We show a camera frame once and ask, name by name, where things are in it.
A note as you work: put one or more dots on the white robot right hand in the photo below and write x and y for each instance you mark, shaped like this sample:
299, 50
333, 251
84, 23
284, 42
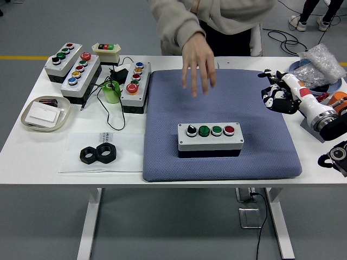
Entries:
303, 94

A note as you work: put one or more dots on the person's right hand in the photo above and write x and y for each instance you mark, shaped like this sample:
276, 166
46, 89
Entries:
198, 57

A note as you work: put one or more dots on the white four-button control box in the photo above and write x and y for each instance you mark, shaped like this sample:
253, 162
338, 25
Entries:
211, 143

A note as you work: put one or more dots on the person's right forearm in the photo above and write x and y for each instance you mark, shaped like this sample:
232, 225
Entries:
176, 24

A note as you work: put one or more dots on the slim five-button control box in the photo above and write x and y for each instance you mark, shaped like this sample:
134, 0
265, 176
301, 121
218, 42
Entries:
135, 98

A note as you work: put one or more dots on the large five-button control box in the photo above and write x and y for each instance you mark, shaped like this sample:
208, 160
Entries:
86, 78

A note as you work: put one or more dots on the small red part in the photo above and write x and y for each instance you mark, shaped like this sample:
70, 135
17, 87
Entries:
323, 97

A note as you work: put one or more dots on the clear bag of parts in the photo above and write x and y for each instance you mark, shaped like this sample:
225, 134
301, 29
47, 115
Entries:
309, 73

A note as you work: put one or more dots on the blue round plate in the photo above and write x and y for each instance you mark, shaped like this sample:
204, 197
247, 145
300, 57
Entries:
294, 66

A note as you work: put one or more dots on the bubble wrap bag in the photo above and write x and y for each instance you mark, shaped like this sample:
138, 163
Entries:
325, 62

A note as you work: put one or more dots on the blue-grey padded mat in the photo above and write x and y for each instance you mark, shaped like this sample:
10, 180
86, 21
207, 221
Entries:
230, 108

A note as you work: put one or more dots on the black power adapter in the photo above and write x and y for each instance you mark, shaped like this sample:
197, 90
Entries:
120, 74

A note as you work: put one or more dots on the background person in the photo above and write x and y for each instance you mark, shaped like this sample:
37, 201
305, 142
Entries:
306, 10

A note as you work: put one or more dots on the green tape roll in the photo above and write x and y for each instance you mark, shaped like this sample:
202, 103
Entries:
111, 94

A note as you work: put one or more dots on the clear printed plastic bag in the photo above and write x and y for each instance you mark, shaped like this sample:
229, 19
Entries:
127, 157

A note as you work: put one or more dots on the black hex nut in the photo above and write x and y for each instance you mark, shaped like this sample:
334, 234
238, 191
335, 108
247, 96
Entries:
86, 158
112, 154

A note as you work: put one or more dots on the white table leg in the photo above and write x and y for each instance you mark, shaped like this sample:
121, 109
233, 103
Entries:
89, 224
282, 224

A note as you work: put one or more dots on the grey floor socket box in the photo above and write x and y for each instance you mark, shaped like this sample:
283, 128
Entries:
250, 218

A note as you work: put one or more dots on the white box with black knob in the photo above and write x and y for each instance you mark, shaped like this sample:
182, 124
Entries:
61, 66

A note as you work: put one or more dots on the beige shallow tray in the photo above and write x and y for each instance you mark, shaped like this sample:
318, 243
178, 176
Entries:
63, 113

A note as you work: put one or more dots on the dark brown small item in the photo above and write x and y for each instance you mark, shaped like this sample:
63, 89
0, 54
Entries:
48, 102

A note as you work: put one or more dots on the cream three-button switch box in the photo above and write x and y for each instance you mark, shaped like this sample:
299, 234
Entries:
108, 55

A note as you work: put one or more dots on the white switch plate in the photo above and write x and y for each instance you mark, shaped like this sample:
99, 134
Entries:
43, 113

